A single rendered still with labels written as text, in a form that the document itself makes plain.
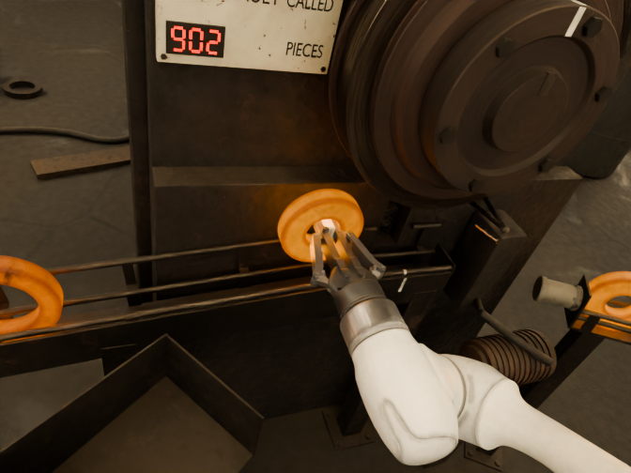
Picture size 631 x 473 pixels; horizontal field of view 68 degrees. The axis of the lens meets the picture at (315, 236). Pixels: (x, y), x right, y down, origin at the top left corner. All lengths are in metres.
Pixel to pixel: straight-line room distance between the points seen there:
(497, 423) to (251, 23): 0.64
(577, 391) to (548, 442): 1.41
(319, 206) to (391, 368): 0.30
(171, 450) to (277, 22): 0.66
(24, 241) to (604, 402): 2.24
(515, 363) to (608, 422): 0.89
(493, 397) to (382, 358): 0.17
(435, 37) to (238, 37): 0.28
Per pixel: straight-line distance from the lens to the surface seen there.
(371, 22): 0.64
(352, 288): 0.69
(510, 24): 0.64
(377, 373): 0.61
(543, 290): 1.18
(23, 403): 1.61
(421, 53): 0.65
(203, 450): 0.80
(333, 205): 0.79
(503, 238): 1.05
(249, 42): 0.74
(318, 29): 0.76
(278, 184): 0.83
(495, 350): 1.20
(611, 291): 1.21
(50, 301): 0.86
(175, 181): 0.81
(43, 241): 2.04
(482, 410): 0.70
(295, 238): 0.81
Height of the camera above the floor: 1.33
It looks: 39 degrees down
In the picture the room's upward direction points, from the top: 15 degrees clockwise
